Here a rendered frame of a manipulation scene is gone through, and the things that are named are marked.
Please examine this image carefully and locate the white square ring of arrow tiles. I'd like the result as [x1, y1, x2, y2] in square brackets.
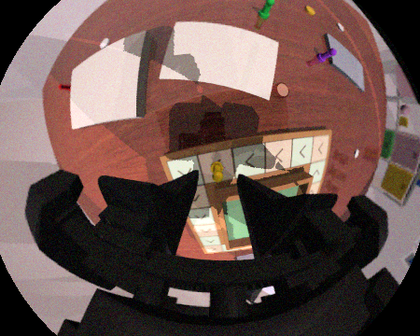
[159, 128, 332, 254]

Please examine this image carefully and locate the yellow pawn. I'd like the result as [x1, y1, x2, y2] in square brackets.
[210, 161, 224, 182]

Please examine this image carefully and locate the white flat rectangular card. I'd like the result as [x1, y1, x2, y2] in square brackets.
[159, 21, 278, 100]

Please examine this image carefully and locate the green game pawn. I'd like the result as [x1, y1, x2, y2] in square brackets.
[259, 0, 276, 19]

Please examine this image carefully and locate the purple game pawn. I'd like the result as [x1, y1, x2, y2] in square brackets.
[316, 48, 337, 63]

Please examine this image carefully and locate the yellow flat oval disc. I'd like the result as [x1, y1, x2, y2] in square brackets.
[304, 7, 315, 15]

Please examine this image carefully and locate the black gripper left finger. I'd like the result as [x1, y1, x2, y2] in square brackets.
[98, 169, 199, 255]

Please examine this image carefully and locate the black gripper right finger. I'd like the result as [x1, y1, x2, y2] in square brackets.
[236, 173, 338, 259]

